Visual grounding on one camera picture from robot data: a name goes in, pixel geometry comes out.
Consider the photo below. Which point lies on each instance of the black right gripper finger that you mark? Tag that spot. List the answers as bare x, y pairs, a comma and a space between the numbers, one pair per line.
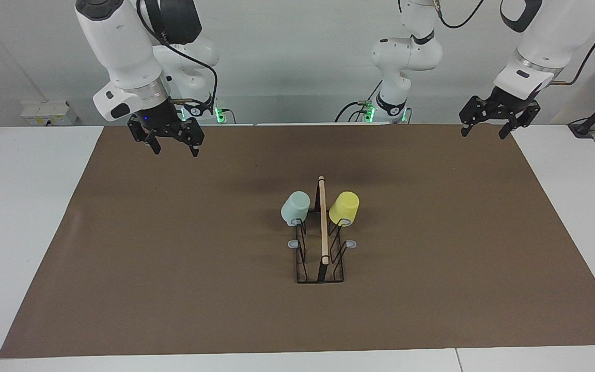
142, 132
194, 134

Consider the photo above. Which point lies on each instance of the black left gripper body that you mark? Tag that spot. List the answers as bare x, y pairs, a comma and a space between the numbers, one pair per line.
509, 106

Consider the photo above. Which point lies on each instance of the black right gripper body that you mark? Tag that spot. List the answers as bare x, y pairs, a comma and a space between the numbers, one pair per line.
160, 120

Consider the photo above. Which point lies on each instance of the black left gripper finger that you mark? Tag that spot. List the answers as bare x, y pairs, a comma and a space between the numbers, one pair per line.
473, 113
527, 120

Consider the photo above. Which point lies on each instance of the pale green plastic cup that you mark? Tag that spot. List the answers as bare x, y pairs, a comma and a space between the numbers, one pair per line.
295, 206

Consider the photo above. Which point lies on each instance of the yellow plastic cup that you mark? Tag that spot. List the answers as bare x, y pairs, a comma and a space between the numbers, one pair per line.
344, 206

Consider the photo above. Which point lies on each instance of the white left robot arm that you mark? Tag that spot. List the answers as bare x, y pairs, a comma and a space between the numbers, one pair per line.
406, 57

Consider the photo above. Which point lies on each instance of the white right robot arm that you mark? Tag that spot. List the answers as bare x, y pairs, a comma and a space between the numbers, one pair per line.
122, 57

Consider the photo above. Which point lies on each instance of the white power strip box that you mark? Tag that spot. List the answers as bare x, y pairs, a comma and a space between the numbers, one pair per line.
49, 112

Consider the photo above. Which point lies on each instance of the brown table mat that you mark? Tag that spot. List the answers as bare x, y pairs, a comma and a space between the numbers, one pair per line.
173, 284

